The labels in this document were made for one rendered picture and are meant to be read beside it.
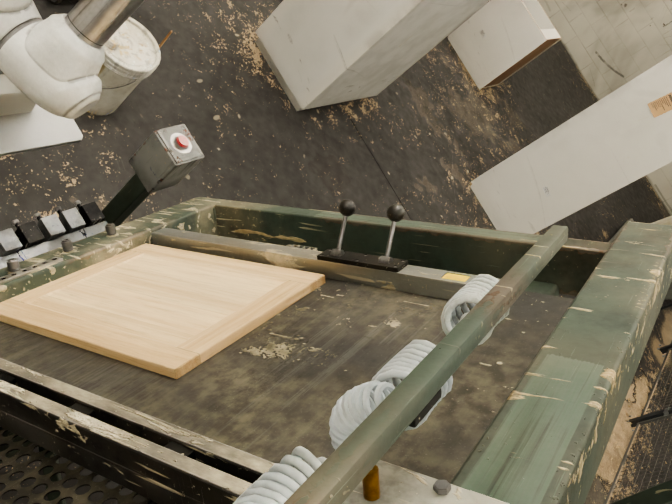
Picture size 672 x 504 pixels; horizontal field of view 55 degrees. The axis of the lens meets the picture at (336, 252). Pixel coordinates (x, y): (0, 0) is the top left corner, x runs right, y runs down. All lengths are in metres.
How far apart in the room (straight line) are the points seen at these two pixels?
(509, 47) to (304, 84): 2.67
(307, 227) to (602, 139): 3.29
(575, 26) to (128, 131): 7.07
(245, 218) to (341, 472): 1.45
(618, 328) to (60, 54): 1.30
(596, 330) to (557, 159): 3.92
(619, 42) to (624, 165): 4.57
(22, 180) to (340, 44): 1.85
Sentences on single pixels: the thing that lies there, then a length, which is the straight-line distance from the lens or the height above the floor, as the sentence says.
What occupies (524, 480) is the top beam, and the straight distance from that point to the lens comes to 0.69.
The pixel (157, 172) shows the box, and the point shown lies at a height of 0.84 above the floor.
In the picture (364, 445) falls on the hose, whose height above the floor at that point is 1.95.
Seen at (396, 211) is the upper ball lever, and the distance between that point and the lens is 1.34.
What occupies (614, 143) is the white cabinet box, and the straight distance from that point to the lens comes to 4.74.
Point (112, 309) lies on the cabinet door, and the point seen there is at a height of 1.10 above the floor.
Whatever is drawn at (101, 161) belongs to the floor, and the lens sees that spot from 3.01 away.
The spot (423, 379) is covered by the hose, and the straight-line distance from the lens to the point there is 0.52.
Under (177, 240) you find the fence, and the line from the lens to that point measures 1.69.
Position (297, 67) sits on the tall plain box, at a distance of 3.93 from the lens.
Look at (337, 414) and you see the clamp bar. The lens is 0.58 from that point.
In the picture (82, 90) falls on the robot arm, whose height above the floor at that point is 1.08.
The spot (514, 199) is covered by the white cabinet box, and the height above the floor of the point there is 0.25.
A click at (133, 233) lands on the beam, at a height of 0.90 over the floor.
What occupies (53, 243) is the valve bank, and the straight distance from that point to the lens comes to 1.83.
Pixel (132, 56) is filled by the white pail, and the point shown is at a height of 0.36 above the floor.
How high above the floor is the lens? 2.27
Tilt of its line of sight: 39 degrees down
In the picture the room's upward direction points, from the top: 57 degrees clockwise
